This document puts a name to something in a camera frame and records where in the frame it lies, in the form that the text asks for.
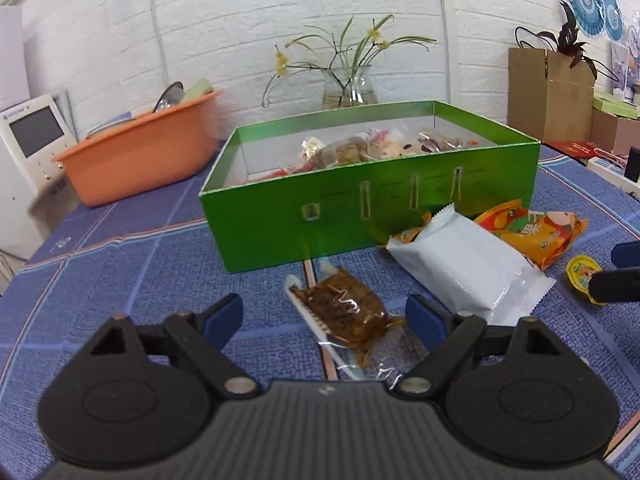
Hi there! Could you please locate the orange printed snack packet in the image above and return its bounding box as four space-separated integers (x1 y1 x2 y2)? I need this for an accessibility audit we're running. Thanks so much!
474 199 590 270

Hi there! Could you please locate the brown paper bag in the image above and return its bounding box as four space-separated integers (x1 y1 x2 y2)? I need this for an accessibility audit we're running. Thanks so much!
507 25 596 143

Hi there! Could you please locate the pale green flat box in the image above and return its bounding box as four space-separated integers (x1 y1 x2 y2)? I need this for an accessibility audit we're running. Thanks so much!
592 92 640 121

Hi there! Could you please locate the pile of wrapped snacks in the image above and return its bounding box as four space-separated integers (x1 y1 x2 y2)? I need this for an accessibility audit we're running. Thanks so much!
245 127 496 183

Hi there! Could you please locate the steel pot lid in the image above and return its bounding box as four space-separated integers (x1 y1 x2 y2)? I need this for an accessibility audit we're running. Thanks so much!
152 81 185 113

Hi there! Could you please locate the small orange snack packet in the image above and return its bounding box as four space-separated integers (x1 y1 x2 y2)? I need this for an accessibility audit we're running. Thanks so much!
385 212 432 251

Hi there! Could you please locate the brown cardboard carton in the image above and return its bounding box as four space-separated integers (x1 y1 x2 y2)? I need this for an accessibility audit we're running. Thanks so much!
590 107 640 156

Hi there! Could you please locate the clear packet of brown snack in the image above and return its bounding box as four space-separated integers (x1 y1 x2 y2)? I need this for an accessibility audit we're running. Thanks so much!
285 260 426 388

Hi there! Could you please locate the yellow jelly cup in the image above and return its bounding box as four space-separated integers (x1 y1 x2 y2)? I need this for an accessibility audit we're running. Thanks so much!
565 255 608 306

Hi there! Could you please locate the pale green plate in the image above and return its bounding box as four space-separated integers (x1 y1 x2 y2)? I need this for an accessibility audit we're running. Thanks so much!
181 78 216 102

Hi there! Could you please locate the white power strip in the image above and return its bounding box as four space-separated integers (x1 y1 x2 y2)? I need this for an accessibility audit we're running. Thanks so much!
587 157 640 196

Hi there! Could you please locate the wall photo card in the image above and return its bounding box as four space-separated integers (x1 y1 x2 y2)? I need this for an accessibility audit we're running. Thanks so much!
611 42 632 98

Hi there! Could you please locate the orange plastic basin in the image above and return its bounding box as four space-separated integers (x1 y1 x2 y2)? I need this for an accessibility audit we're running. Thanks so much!
52 89 224 207

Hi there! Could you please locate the blue plaid tablecloth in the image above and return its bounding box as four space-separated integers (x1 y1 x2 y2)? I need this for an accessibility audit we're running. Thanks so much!
0 145 640 480

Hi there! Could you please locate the white snack packet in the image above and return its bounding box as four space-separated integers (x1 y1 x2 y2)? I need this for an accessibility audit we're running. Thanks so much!
387 203 556 326

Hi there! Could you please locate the white appliance with screen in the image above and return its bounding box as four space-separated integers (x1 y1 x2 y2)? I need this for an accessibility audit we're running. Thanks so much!
0 92 81 261

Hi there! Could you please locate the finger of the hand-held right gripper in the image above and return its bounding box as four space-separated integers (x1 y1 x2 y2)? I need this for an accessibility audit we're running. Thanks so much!
588 267 640 306
611 241 640 269

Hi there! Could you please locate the glass vase with flowers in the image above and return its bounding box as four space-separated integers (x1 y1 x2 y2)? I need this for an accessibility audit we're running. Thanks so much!
261 14 437 108

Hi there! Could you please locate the red gift bag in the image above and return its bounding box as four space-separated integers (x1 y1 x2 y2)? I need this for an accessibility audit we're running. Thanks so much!
547 139 626 166

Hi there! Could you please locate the green cardboard box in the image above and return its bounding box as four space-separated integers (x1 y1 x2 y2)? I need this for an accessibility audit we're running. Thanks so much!
199 100 542 275

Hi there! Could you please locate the white flat package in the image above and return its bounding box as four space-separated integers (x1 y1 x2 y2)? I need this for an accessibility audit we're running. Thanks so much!
87 112 136 138

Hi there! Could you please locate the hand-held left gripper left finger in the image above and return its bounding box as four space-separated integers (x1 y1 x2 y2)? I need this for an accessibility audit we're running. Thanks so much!
90 292 261 401

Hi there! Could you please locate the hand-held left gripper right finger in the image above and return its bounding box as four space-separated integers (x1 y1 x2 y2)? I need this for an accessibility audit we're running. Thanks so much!
399 293 573 402

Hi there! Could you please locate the purple leaf plant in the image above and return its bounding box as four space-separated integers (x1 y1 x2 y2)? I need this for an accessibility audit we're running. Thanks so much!
537 0 601 81

